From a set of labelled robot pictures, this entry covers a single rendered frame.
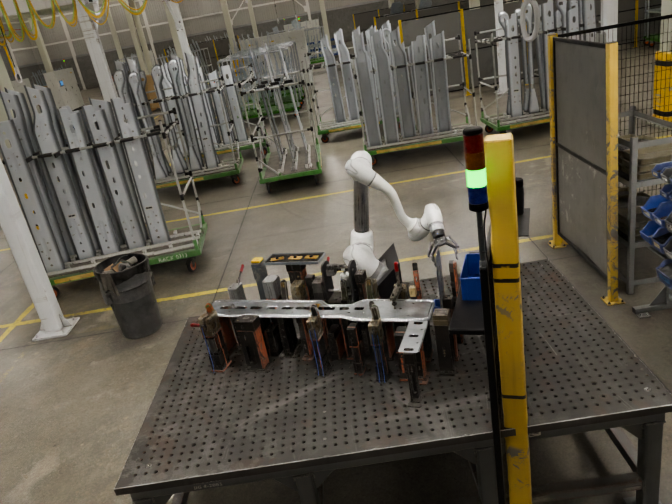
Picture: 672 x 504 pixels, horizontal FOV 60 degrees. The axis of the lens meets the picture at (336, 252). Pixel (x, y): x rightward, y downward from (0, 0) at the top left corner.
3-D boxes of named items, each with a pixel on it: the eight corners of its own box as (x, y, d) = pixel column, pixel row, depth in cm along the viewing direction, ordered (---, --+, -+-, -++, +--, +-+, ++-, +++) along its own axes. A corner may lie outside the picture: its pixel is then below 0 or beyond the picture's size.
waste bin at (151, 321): (108, 348, 542) (82, 278, 514) (126, 319, 592) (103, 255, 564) (161, 339, 540) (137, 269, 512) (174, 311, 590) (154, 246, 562)
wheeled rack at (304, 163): (324, 185, 918) (303, 70, 851) (262, 196, 921) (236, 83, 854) (322, 157, 1095) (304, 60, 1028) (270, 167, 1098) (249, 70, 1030)
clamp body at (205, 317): (208, 374, 342) (192, 321, 328) (220, 359, 354) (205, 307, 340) (224, 375, 338) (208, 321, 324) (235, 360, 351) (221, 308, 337)
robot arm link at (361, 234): (349, 264, 400) (351, 248, 419) (373, 264, 398) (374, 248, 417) (347, 157, 362) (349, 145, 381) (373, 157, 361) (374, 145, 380)
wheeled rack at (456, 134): (365, 168, 971) (348, 59, 904) (364, 154, 1063) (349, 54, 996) (481, 150, 954) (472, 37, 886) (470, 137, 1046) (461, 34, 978)
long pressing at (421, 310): (197, 319, 345) (197, 316, 344) (216, 300, 364) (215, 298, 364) (428, 322, 297) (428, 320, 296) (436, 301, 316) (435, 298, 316)
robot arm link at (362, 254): (363, 283, 385) (337, 265, 379) (364, 269, 401) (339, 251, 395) (379, 268, 378) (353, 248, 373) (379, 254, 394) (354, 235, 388)
